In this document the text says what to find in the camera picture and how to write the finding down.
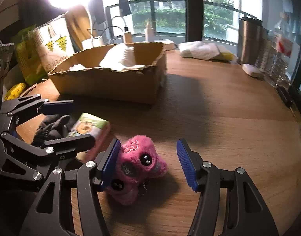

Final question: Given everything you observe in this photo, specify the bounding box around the pink plush toy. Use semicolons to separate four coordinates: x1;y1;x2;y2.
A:
107;135;167;206

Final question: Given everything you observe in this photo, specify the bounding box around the yellow object at left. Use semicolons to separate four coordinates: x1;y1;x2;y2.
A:
4;83;26;101

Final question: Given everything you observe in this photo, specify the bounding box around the green yellow plastic bag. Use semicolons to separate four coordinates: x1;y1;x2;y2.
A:
11;25;47;86

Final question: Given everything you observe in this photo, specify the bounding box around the white knitted cloth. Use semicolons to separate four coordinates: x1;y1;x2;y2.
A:
99;43;146;71

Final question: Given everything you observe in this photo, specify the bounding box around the brown cardboard box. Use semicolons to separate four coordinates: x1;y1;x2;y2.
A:
48;42;166;104

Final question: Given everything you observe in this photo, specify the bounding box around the black balcony railing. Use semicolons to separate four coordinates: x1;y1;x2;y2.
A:
105;0;258;42

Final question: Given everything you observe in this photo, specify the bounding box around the hanging dark garment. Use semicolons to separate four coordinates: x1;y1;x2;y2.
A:
119;0;131;17

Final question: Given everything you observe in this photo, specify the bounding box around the white charger adapter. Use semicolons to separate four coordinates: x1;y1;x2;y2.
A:
144;21;155;43

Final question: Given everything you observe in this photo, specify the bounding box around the white earbud case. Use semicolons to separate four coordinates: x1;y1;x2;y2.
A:
242;63;263;78

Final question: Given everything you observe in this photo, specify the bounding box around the white power strip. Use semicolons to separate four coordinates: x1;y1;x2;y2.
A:
155;39;175;51

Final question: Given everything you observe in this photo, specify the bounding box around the clear plastic water bottle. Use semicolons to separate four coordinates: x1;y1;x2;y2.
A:
255;12;296;88

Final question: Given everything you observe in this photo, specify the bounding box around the folded white towel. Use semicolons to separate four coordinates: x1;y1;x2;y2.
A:
178;41;237;62

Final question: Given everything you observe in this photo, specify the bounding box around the steel thermos cup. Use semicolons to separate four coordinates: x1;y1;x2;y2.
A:
237;17;263;65

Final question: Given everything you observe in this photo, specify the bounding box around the white charger with black cable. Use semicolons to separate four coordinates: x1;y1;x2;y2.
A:
112;16;133;44

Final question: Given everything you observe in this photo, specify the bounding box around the black window frame post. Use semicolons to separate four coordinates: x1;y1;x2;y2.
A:
185;0;204;42

